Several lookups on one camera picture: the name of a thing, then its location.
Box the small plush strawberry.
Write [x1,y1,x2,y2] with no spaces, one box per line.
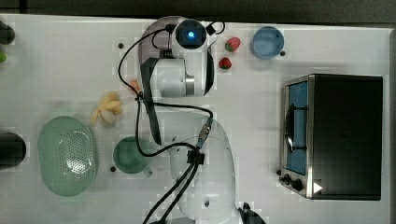
[219,57,232,70]

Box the green cup with handle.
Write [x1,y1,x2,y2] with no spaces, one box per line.
[113,136,153,177]

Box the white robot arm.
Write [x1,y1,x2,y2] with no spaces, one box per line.
[141,18,242,224]

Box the large plush strawberry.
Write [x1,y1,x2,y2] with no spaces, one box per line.
[224,37,241,52]

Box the green oval colander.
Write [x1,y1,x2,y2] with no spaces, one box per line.
[37,116,97,197]

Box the silver black toaster oven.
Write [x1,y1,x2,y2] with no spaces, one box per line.
[277,74,384,201]

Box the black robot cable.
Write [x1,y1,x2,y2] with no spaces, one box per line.
[117,21,226,224]

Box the plush orange slice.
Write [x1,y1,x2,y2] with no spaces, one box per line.
[129,79,141,93]

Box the plush yellow banana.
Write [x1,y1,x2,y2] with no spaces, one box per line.
[91,91,122,124]

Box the black cylinder cup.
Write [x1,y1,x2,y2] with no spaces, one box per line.
[0,133,26,170]

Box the small green object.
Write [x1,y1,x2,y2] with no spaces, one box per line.
[0,50,7,63]

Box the blue round bowl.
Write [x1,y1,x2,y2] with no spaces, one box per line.
[250,26,285,60]

